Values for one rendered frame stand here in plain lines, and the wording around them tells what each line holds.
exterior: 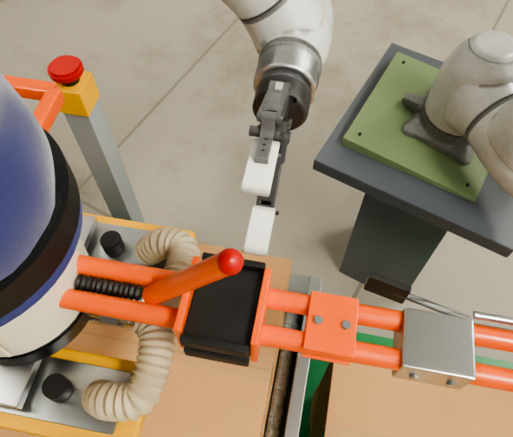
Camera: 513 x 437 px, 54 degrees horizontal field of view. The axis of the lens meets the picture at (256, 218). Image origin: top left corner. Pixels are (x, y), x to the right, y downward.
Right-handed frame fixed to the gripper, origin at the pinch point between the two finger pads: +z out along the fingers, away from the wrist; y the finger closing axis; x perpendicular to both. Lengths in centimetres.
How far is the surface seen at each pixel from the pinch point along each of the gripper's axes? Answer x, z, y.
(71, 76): 44, -38, 21
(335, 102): -12, -143, 124
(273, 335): -4.2, 13.5, -0.8
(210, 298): 2.7, 11.2, -1.5
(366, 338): -34, -32, 124
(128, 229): 18.2, -1.4, 10.8
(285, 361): -7, -4, 70
